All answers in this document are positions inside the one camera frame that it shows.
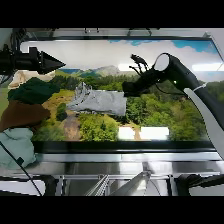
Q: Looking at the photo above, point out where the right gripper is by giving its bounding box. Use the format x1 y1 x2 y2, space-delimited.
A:
121 78 146 98

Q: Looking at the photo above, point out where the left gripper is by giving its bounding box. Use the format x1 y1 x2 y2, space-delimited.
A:
28 46 44 73

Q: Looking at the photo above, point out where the grey shirt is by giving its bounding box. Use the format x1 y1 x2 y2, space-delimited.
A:
66 81 128 117

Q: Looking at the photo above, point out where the beige garment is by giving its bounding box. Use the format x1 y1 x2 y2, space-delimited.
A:
7 70 56 90

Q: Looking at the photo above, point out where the dark green garment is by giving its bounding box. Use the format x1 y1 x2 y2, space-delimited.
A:
7 77 61 105

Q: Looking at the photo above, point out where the brown garment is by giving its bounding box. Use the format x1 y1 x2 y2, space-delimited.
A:
0 99 52 133

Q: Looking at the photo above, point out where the pale green garment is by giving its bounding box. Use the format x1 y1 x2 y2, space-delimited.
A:
0 127 38 170

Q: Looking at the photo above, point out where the black cable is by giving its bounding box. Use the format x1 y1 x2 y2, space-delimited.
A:
154 83 188 97
0 141 44 197

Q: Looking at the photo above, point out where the silver frame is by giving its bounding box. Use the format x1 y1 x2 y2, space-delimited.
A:
0 151 224 197

